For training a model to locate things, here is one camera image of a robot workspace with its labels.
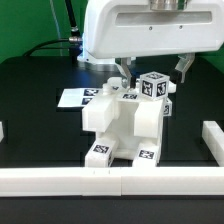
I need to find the white left fence rail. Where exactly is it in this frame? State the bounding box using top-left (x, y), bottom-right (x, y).
top-left (0, 121), bottom-right (4, 142)

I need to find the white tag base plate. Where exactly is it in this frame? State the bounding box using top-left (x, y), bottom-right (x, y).
top-left (57, 88), bottom-right (99, 108)

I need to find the white tagged cube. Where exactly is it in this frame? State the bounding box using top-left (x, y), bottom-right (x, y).
top-left (140, 71), bottom-right (169, 100)
top-left (163, 98), bottom-right (172, 117)

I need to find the white front fence rail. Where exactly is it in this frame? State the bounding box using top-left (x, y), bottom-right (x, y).
top-left (0, 167), bottom-right (224, 197)

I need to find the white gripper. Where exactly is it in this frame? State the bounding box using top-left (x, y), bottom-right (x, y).
top-left (83, 0), bottom-right (224, 89)

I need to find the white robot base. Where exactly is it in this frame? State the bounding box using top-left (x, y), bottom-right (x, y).
top-left (77, 53), bottom-right (118, 72)

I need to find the white fence rail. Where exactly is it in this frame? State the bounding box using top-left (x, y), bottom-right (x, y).
top-left (0, 167), bottom-right (224, 197)
top-left (202, 121), bottom-right (224, 167)
top-left (0, 121), bottom-right (4, 142)

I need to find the black cable with connector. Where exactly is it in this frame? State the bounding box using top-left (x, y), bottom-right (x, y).
top-left (21, 0), bottom-right (84, 58)

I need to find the white right fence rail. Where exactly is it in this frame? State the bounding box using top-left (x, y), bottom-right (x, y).
top-left (202, 121), bottom-right (224, 167)

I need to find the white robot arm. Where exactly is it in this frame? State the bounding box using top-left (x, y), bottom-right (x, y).
top-left (83, 0), bottom-right (224, 81)

